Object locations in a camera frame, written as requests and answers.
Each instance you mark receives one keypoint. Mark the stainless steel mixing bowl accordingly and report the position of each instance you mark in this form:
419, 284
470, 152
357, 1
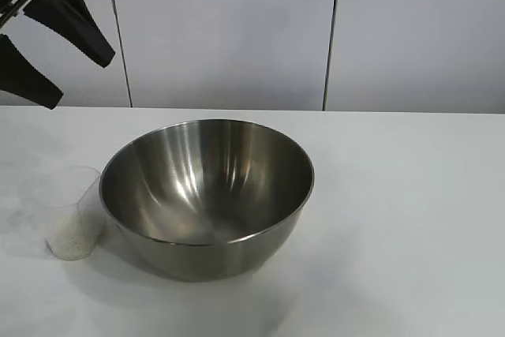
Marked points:
205, 187

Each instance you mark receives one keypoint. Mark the translucent plastic measuring cup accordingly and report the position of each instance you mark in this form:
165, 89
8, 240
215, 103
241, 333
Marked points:
71, 195

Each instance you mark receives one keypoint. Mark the white rice grains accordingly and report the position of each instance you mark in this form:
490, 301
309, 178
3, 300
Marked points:
75, 238

